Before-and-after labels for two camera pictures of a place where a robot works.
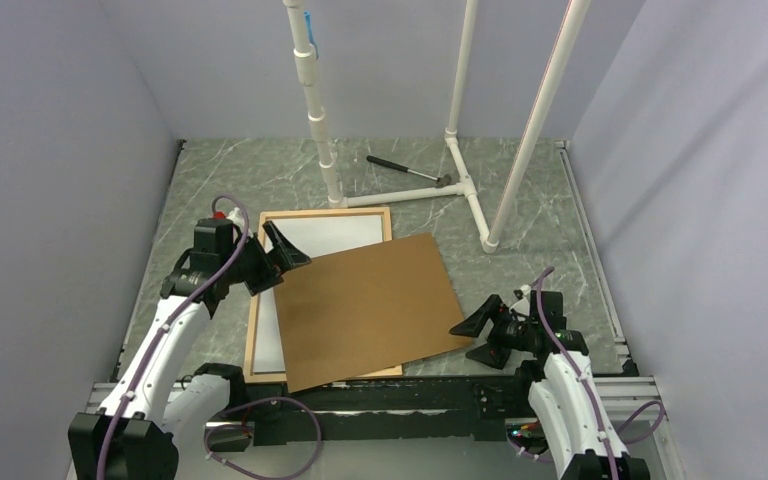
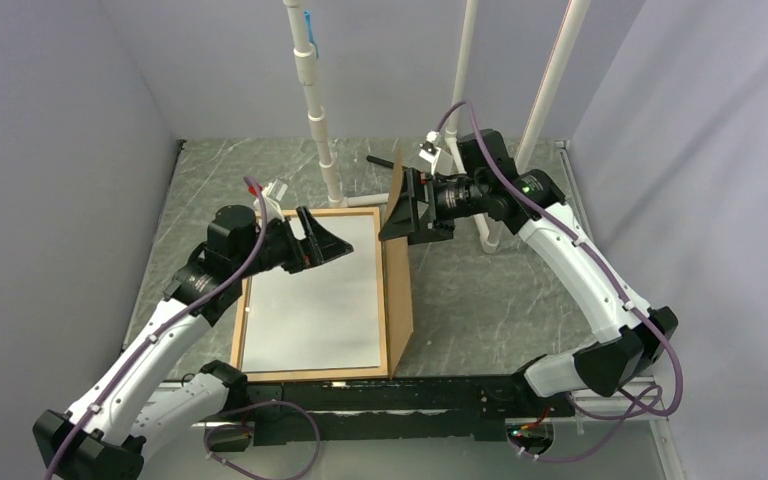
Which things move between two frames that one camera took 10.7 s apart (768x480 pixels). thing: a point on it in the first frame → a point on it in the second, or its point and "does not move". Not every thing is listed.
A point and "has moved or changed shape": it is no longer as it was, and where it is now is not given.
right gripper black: [474, 325] → [404, 217]
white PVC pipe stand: [567, 40] does not move
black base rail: [475, 408] does not move
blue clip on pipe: [309, 30] does not move
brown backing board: [365, 311] has moved or changed shape
